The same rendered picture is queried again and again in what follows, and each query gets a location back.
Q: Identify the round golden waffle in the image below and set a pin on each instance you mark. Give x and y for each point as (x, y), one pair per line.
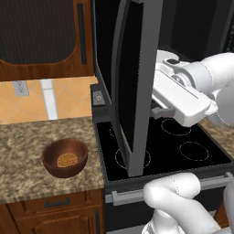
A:
(67, 160)

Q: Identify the grey wall socket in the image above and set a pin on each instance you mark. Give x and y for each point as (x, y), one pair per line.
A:
(21, 88)

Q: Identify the grey black microwave door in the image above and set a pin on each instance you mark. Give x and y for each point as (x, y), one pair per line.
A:
(146, 91)

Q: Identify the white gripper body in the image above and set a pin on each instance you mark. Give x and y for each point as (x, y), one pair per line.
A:
(182, 100)

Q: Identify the wooden cupboard door dark glass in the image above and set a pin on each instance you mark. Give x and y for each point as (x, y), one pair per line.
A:
(36, 30)

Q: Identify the wooden base cupboard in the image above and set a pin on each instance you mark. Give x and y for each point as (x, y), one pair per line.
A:
(221, 218)

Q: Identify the wooden drawer front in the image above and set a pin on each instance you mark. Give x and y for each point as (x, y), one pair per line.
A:
(79, 199)

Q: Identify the brown wooden bowl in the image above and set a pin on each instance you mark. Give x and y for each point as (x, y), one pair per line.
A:
(51, 158)

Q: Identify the black microwave oven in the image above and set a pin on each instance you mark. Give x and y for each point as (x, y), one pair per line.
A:
(195, 24)

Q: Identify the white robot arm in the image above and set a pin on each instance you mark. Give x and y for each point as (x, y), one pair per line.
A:
(213, 73)

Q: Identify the wooden base cupboard door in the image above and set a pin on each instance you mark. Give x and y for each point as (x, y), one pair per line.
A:
(61, 224)

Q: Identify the black stove with hob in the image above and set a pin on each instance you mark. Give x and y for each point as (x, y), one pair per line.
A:
(170, 143)

